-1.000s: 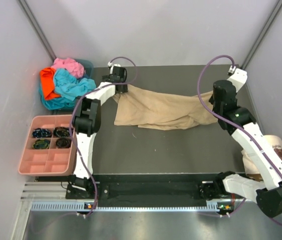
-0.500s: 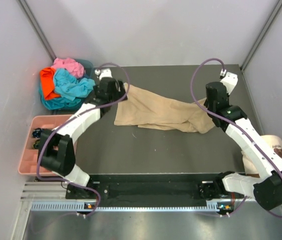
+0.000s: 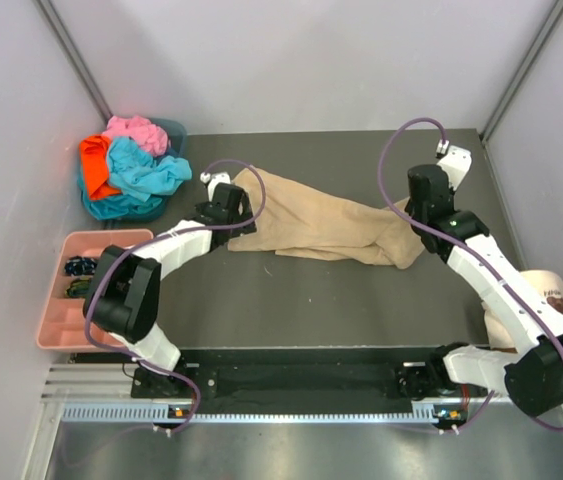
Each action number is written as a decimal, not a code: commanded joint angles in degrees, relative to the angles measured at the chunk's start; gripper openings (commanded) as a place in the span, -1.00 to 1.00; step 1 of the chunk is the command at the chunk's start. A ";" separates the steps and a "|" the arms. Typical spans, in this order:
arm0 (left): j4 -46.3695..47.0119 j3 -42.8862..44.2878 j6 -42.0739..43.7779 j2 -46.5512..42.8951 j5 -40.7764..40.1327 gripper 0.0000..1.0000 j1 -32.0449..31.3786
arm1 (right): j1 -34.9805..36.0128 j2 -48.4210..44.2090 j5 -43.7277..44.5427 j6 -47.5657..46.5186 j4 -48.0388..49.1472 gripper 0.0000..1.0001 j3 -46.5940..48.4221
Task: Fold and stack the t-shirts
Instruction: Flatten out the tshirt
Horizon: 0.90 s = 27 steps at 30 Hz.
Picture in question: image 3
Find dark patterned rolled item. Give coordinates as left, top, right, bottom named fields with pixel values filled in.
left=63, top=256, right=98, bottom=276
left=64, top=278, right=91, bottom=299

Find pink t shirt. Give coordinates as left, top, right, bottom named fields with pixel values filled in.
left=102, top=116, right=170, bottom=156

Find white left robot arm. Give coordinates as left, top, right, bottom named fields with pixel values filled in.
left=83, top=182, right=256, bottom=397

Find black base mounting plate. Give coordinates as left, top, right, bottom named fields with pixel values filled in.
left=130, top=362, right=442, bottom=415

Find beige t shirt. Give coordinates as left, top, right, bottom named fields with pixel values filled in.
left=228, top=169, right=424, bottom=270

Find slotted cable duct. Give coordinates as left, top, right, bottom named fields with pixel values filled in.
left=60, top=402, right=467, bottom=426

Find pink compartment tray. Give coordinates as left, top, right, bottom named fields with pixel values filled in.
left=36, top=229, right=153, bottom=353

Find aluminium frame post left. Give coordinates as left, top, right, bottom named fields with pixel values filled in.
left=32, top=0, right=112, bottom=123

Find cream fabric storage bag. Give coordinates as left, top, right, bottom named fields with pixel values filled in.
left=480, top=268, right=563, bottom=351

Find orange t shirt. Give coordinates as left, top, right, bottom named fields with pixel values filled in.
left=79, top=135, right=121, bottom=201

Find teal plastic basket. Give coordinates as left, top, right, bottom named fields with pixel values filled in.
left=77, top=116, right=192, bottom=222

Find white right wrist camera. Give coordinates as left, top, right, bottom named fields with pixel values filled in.
left=436, top=140, right=472, bottom=191

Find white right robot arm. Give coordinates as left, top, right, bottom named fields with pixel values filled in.
left=406, top=165, right=563, bottom=418

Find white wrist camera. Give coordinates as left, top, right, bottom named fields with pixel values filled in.
left=200, top=172, right=232, bottom=198
left=436, top=140, right=472, bottom=191

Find aluminium frame post right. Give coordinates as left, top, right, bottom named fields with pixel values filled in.
left=479, top=0, right=563, bottom=146

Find cyan t shirt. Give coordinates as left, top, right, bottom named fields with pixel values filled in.
left=80, top=137, right=193, bottom=221

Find aluminium frame post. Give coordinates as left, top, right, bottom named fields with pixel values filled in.
left=32, top=0, right=112, bottom=123
left=479, top=0, right=563, bottom=146

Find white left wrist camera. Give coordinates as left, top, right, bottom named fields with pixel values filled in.
left=200, top=172, right=232, bottom=198

